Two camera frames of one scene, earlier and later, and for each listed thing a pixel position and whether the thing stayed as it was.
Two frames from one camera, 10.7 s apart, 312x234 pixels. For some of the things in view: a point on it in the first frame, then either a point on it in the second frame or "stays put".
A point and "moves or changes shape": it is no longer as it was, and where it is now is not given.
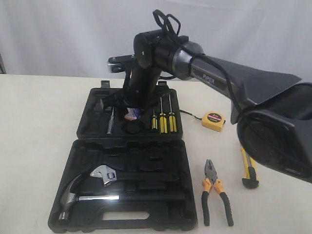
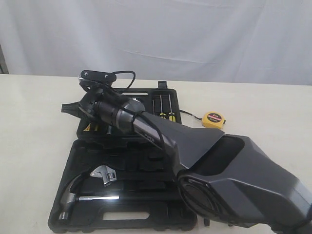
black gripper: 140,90 -> 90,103
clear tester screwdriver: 110,126 stays put
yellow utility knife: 250,180 moves or changes shape
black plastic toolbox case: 129,172 stays put
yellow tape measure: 213,121 stays put
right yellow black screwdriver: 172,119 stays put
